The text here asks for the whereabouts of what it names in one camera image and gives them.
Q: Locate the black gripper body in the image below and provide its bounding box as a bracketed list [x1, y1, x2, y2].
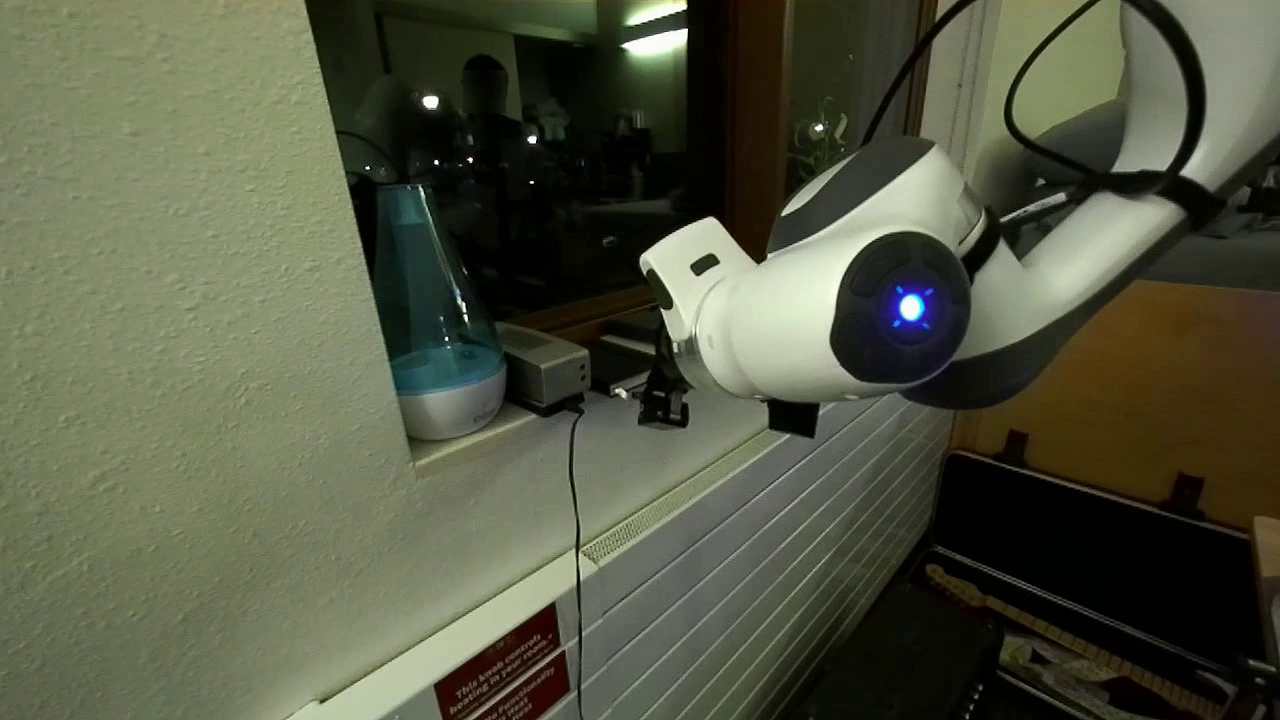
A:
[647, 309, 693, 380]

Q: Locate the small grey metal box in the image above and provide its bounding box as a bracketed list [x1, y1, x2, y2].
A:
[493, 321, 594, 415]

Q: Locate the white slatted radiator cover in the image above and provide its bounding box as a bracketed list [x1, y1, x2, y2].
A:
[290, 393, 985, 720]

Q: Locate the blue flask-shaped humidifier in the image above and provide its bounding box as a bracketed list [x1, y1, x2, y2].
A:
[355, 174, 512, 443]

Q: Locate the dark red warning sign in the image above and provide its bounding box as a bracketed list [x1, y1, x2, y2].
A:
[428, 605, 575, 720]

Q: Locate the light wooden strip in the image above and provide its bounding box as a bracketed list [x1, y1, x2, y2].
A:
[923, 557, 1243, 720]

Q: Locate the black long case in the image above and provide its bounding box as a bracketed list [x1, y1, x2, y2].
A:
[923, 448, 1280, 674]

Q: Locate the tan wooden board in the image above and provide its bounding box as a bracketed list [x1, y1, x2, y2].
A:
[948, 277, 1280, 531]

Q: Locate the beige block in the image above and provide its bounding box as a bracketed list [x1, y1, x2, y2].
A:
[1249, 514, 1280, 662]

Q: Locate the thin black power cable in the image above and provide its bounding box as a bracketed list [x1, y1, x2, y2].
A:
[559, 397, 592, 720]

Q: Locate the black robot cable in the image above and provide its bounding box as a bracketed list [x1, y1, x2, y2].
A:
[860, 0, 1211, 206]

